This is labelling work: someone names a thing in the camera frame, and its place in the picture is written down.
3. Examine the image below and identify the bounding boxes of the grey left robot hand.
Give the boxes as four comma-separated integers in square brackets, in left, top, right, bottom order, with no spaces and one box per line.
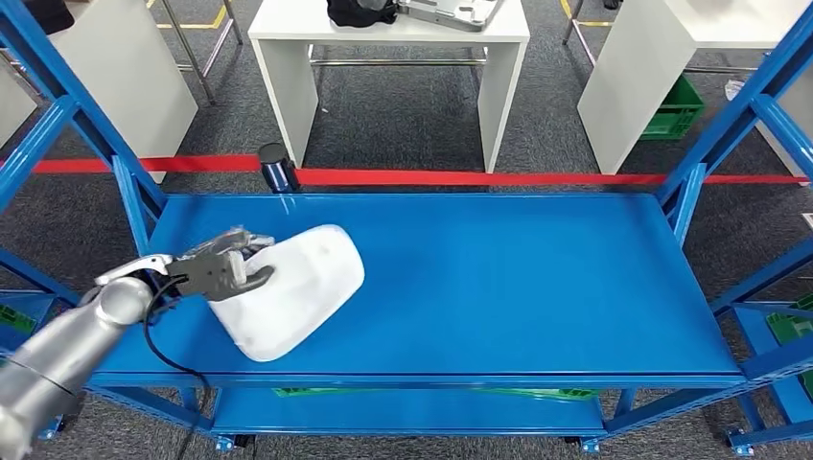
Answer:
[177,227,277,300]

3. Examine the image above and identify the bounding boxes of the white plastic shell part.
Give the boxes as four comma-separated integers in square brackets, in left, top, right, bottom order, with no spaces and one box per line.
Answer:
[206,223,366,364]

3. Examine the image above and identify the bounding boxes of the white workbench table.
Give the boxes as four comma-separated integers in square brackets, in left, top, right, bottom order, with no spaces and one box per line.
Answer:
[576,0,813,179]
[247,0,531,174]
[0,0,199,184]

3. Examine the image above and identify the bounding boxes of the grey metal plate part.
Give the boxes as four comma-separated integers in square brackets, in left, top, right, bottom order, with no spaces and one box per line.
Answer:
[396,0,506,33]

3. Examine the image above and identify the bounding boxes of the green plastic crate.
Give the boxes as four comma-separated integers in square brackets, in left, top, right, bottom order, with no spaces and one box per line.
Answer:
[272,387,357,400]
[482,388,601,403]
[0,304,37,335]
[639,75,707,141]
[765,294,813,398]

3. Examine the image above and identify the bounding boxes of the red barrier belt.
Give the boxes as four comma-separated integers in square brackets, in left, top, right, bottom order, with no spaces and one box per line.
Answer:
[32,153,808,187]

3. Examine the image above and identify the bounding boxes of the yellow floor tape line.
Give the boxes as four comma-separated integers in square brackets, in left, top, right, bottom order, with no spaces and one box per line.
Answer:
[147,0,228,31]
[560,0,615,28]

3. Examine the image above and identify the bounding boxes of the chrome table crossbar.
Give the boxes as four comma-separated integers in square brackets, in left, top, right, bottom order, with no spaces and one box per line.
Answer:
[309,44,489,68]

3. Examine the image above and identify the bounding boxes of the black fabric bag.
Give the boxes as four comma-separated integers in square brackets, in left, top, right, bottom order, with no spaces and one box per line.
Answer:
[22,0,76,36]
[327,0,400,29]

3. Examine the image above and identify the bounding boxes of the black barrier stanchion post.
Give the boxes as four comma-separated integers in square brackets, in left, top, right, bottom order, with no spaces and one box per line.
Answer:
[258,142,301,195]

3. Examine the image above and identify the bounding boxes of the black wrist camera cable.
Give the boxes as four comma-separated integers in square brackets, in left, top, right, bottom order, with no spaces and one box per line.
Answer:
[142,276,211,460]

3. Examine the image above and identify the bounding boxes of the chrome tube frame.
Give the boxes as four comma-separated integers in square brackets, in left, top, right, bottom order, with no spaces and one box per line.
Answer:
[562,0,601,68]
[0,0,244,106]

